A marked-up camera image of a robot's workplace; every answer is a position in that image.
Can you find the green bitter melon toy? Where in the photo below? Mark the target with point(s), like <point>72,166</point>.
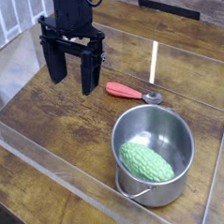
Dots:
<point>143,162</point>

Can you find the orange handled metal spoon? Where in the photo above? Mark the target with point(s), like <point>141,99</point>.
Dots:
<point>120,90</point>

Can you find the black wall strip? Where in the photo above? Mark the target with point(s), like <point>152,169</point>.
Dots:
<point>178,11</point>

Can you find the stainless steel pot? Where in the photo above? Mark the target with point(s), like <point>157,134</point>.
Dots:
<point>154,148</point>

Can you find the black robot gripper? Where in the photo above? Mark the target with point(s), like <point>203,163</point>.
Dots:
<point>72,19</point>

